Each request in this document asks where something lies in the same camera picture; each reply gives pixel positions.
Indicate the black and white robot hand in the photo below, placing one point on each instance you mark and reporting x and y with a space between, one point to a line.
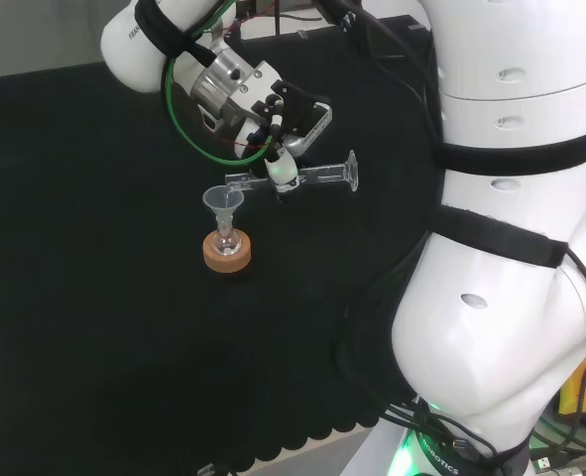
282 168

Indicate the clear graduated cylinder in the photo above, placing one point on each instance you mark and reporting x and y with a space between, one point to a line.
322 172

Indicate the clear glass round-bottom flask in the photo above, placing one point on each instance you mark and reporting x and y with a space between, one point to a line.
224 244

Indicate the clear plastic funnel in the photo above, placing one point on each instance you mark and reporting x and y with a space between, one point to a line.
221 199

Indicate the black bench cloth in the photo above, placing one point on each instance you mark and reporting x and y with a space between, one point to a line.
99 297

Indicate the yellow stop button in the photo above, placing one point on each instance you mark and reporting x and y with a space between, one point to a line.
582 387

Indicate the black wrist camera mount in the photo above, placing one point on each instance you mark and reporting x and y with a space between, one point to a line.
306 119

